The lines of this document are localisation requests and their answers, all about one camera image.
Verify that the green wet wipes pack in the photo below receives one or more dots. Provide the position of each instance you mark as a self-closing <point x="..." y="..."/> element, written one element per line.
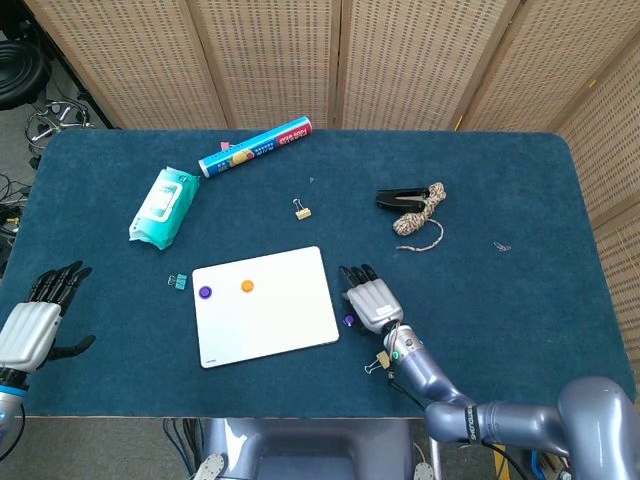
<point x="160" y="205"/>

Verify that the pink binder clip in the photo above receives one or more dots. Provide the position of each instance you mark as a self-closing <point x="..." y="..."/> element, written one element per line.
<point x="225" y="146"/>

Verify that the white round base foot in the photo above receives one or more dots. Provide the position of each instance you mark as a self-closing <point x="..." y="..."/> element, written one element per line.
<point x="426" y="471"/>
<point x="210" y="467"/>

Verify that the dark blue table mat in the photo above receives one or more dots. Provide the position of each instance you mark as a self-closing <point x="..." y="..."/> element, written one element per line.
<point x="500" y="325"/>

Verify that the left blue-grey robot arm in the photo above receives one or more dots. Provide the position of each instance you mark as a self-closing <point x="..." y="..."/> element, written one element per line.
<point x="7" y="400"/>

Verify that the bent metal paper clip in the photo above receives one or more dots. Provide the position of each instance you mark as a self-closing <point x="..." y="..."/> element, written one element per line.
<point x="500" y="245"/>

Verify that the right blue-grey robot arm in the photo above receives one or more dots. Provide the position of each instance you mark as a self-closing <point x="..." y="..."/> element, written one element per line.
<point x="500" y="420"/>

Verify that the orange round magnet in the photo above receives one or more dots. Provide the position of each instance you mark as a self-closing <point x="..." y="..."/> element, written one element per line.
<point x="247" y="286"/>

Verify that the wicker folding screen panel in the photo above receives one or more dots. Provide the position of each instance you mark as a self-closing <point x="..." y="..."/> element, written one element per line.
<point x="415" y="60"/>
<point x="540" y="75"/>
<point x="615" y="165"/>
<point x="275" y="60"/>
<point x="140" y="60"/>

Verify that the black stapler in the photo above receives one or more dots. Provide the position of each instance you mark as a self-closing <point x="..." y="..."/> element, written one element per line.
<point x="395" y="199"/>

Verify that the blue plastic food wrap roll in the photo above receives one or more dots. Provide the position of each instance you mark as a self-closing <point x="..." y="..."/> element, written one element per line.
<point x="255" y="147"/>

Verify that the green binder clip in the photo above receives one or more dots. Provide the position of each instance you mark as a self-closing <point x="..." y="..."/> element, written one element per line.
<point x="181" y="281"/>

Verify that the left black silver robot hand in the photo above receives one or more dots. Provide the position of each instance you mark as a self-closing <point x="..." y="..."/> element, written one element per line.
<point x="27" y="332"/>

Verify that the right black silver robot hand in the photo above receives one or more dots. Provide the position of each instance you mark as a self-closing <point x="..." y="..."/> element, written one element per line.
<point x="375" y="305"/>

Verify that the black stool with chrome base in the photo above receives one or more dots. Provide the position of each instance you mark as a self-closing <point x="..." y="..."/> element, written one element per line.
<point x="20" y="75"/>

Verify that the small gold binder clip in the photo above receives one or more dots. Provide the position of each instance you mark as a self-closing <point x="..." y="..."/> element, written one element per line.
<point x="303" y="214"/>

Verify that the large gold binder clip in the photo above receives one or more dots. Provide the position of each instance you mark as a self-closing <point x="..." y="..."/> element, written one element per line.
<point x="381" y="358"/>

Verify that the blue-grey robot torso base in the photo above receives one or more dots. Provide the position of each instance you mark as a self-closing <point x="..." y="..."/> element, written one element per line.
<point x="310" y="450"/>

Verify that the white magnetic board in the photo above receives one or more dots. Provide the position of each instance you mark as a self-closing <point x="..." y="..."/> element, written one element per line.
<point x="270" y="320"/>

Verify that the metal table leg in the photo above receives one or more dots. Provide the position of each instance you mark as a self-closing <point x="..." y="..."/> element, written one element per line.
<point x="435" y="452"/>

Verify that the purple round magnet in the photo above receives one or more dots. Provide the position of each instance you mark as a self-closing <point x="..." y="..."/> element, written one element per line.
<point x="347" y="320"/>
<point x="205" y="292"/>

